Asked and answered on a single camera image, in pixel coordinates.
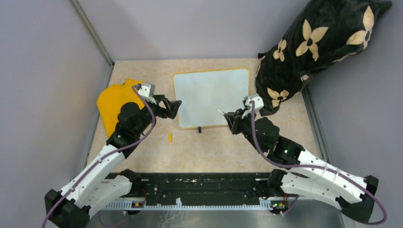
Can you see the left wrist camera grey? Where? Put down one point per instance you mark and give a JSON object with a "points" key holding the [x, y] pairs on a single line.
{"points": [[146, 91]]}

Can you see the white board yellow frame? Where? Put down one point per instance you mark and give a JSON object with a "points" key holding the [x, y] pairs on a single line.
{"points": [[205, 91]]}

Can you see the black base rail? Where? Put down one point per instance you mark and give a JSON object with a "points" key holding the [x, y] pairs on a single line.
{"points": [[203, 192]]}

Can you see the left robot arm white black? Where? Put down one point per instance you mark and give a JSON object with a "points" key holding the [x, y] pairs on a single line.
{"points": [[90, 191]]}

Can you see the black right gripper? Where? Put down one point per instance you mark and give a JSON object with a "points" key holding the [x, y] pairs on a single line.
{"points": [[235, 119]]}

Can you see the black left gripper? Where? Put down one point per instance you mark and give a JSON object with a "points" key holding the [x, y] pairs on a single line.
{"points": [[171, 107]]}

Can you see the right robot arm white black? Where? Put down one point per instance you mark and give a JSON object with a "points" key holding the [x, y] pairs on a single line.
{"points": [[299, 172]]}

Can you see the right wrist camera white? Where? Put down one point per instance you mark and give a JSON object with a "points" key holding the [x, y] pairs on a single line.
{"points": [[252, 100]]}

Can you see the yellow cloth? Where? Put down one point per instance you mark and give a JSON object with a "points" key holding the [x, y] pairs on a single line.
{"points": [[111, 100]]}

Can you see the black floral pillow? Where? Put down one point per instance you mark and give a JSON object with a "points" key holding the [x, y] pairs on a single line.
{"points": [[324, 33]]}

